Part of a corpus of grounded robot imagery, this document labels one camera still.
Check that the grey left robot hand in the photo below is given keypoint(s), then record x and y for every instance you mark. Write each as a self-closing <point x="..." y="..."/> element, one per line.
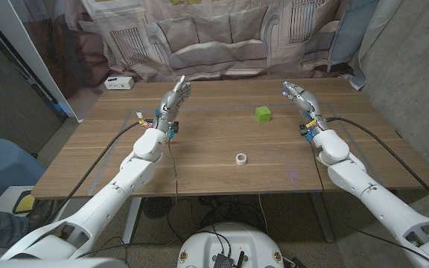
<point x="170" y="104"/>

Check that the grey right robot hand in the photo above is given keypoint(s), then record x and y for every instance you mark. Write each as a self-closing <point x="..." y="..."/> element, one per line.
<point x="305" y="102"/>

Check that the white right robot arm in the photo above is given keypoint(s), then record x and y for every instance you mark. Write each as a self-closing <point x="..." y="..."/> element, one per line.
<point x="378" y="197"/>

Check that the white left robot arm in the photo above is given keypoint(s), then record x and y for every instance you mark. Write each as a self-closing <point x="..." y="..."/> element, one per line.
<point x="110" y="197"/>

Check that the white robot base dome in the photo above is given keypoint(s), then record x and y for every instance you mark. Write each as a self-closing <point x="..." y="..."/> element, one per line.
<point x="229" y="242"/>

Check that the green cube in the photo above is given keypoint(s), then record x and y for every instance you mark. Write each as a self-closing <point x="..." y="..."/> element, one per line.
<point x="263" y="114"/>

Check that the white tape roll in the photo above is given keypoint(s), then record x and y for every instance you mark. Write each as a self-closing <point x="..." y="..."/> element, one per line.
<point x="241" y="159"/>

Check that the white power strip box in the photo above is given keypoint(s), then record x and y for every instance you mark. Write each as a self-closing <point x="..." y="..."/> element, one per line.
<point x="119" y="83"/>

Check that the printed sofa backdrop cloth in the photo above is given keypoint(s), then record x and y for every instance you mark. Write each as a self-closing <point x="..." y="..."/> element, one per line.
<point x="214" y="41"/>

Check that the pale grey hanging cloth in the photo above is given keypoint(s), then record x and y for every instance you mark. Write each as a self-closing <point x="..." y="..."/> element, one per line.
<point x="371" y="37"/>

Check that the black round floor fan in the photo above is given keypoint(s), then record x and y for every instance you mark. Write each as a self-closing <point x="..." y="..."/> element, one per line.
<point x="155" y="207"/>

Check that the grey table leg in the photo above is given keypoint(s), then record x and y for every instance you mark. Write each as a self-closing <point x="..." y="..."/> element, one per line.
<point x="321" y="219"/>

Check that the white table leg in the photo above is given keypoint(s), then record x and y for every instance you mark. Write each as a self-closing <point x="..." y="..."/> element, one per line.
<point x="132" y="219"/>

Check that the white leaning panel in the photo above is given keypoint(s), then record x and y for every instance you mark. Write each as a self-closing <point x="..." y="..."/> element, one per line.
<point x="24" y="48"/>

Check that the white floor base yellow pad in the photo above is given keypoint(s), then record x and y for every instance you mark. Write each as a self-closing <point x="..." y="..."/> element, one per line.
<point x="13" y="197"/>

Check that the person in dark trousers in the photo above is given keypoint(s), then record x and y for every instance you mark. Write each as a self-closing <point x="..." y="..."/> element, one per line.
<point x="2" y="223"/>

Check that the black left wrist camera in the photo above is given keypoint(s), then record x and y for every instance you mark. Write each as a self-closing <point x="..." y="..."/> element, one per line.
<point x="174" y="127"/>

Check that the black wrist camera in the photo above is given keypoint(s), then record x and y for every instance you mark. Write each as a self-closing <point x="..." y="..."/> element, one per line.
<point x="174" y="127"/>
<point x="303" y="130"/>

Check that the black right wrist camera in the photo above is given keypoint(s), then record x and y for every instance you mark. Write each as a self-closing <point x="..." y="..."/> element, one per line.
<point x="303" y="130"/>

